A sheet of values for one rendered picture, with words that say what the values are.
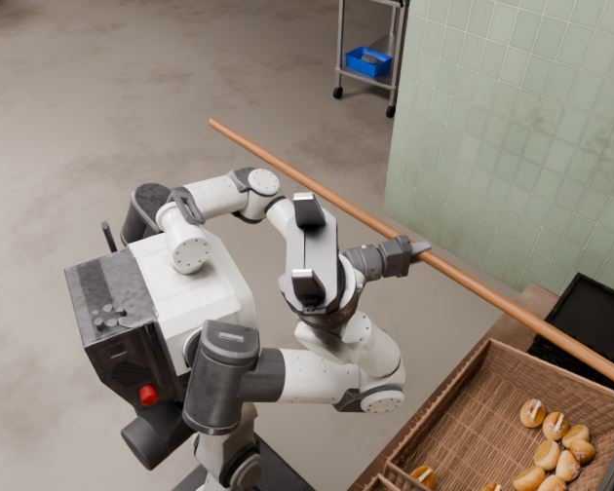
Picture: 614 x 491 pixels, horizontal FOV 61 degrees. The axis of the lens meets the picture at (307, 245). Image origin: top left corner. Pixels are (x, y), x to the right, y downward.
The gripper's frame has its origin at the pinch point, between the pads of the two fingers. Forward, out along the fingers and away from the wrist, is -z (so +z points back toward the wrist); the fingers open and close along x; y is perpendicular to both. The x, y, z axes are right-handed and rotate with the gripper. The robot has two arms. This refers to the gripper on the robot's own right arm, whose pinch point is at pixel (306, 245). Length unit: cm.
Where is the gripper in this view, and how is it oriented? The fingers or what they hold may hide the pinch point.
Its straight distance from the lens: 53.2
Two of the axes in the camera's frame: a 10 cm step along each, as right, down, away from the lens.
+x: 0.1, -9.2, 4.0
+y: 9.9, -0.4, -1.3
